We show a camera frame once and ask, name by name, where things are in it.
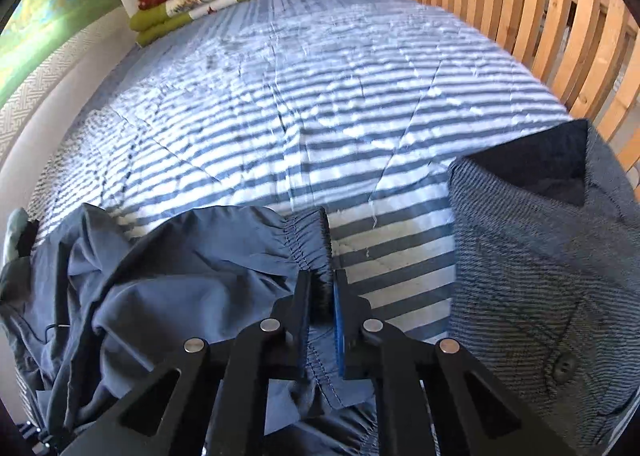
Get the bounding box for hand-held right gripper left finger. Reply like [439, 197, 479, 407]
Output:
[60, 270, 313, 456]

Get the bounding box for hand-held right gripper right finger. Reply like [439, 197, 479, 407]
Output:
[334, 269, 591, 456]

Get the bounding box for dark blue pants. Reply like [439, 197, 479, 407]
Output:
[0, 203, 381, 456]

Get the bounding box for grey woven buttoned garment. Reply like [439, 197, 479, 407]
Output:
[446, 119, 640, 456]

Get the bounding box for blue white striped bedspread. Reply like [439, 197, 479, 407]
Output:
[20, 0, 576, 437]

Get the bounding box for light teal cloth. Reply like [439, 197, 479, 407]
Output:
[0, 209, 38, 307]

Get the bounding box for wooden slatted bed rail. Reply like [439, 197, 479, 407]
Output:
[357, 0, 640, 197]

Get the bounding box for green wall poster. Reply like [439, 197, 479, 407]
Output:
[0, 0, 121, 110]

